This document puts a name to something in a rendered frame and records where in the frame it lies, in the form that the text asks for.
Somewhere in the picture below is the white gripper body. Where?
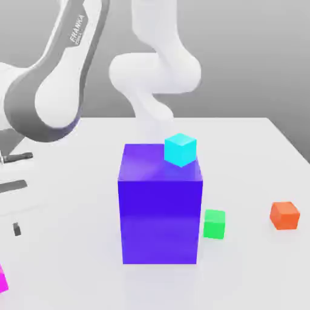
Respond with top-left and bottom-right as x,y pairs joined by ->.
0,168 -> 47,217

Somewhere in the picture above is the small magenta cube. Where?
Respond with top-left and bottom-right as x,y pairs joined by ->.
0,263 -> 10,294

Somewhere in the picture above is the small cyan cube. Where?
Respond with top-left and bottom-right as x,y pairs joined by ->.
163,132 -> 197,168

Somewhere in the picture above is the small green cube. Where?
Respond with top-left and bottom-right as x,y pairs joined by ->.
202,209 -> 226,240

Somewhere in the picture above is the small orange cube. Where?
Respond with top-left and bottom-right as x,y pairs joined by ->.
269,201 -> 301,231

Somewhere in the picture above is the large purple box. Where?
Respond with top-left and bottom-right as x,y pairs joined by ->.
117,143 -> 203,265

